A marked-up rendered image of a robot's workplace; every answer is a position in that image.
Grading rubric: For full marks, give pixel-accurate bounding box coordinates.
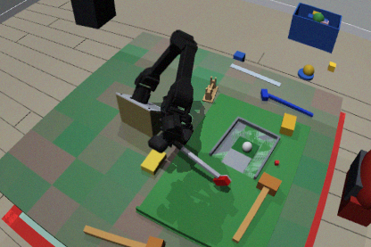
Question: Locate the white golf ball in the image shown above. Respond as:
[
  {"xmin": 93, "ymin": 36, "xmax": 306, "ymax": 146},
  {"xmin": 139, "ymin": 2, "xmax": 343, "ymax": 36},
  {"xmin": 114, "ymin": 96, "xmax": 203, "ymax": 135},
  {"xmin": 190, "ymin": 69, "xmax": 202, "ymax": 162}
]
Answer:
[{"xmin": 243, "ymin": 142, "xmax": 252, "ymax": 152}]

